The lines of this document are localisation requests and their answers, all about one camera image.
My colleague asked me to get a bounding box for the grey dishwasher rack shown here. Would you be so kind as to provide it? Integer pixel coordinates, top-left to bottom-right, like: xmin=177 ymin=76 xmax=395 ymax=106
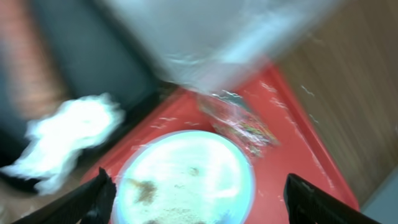
xmin=361 ymin=167 xmax=398 ymax=224

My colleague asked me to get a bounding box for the white napkin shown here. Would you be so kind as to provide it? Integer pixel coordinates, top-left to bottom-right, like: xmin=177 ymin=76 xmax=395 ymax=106
xmin=1 ymin=93 xmax=125 ymax=195

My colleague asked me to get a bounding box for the orange carrot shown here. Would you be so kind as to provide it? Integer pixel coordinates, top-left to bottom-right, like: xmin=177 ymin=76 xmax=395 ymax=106
xmin=1 ymin=0 xmax=68 ymax=119

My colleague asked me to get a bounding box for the light blue plate with rice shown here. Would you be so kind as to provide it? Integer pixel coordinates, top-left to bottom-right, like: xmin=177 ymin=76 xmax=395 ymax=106
xmin=111 ymin=130 xmax=255 ymax=223

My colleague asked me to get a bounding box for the red plastic tray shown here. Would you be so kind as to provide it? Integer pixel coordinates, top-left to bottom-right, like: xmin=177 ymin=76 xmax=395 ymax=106
xmin=82 ymin=65 xmax=359 ymax=223

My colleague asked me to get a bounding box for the clear plastic bin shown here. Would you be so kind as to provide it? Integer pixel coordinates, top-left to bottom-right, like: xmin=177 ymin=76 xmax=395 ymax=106
xmin=96 ymin=0 xmax=339 ymax=94

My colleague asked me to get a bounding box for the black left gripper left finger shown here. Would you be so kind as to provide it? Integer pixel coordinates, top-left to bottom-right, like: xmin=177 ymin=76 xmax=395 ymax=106
xmin=13 ymin=167 xmax=116 ymax=224

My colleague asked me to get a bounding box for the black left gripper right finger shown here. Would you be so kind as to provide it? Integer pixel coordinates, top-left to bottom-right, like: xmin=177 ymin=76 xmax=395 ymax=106
xmin=284 ymin=174 xmax=380 ymax=224

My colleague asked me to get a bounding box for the red snack wrapper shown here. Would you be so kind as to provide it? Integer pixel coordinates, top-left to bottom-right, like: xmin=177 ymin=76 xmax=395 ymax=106
xmin=197 ymin=90 xmax=279 ymax=159

